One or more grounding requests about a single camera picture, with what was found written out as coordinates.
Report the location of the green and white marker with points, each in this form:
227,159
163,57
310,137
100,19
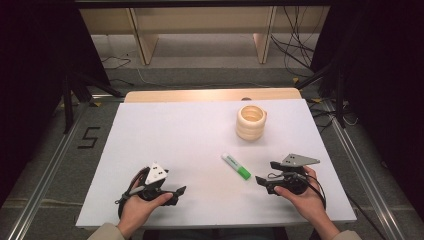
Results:
237,166

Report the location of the person's left hand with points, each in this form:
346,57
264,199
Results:
136,211

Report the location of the cream ribbed pen holder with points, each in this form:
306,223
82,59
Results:
250,128

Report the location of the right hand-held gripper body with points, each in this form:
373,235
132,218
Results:
293,180

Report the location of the wooden table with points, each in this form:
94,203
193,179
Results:
186,95

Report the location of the aluminium floor rail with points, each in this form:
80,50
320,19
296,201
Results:
366,170
43,176

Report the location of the black metal stand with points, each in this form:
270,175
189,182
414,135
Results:
339,96
68,106

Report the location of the person's right hand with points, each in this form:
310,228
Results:
308,201

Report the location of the yellow tape piece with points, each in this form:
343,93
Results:
316,100
295,80
96,104

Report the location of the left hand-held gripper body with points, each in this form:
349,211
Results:
155,174

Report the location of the light wooden desk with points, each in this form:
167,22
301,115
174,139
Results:
200,20

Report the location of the black curtain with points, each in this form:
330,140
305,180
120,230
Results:
30,83
383,83

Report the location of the white table cover sheet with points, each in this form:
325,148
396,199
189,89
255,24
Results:
186,150

